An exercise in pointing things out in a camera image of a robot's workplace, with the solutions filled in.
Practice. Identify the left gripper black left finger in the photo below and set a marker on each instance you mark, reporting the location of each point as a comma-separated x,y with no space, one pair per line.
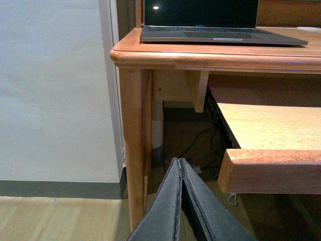
162,220

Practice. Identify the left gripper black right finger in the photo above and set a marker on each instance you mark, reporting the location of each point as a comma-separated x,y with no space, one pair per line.
208,217

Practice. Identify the wooden keyboard tray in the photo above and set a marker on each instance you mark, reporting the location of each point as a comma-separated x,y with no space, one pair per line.
276,137

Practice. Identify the wooden desk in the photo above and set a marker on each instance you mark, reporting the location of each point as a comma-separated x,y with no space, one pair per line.
150,72

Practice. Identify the grey laptop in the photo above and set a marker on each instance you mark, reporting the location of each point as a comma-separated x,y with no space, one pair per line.
208,21

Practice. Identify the white charger with cable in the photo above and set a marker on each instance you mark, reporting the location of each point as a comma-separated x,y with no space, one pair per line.
232,199

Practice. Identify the white wall plug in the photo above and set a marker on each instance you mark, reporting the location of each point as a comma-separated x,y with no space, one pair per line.
197,169

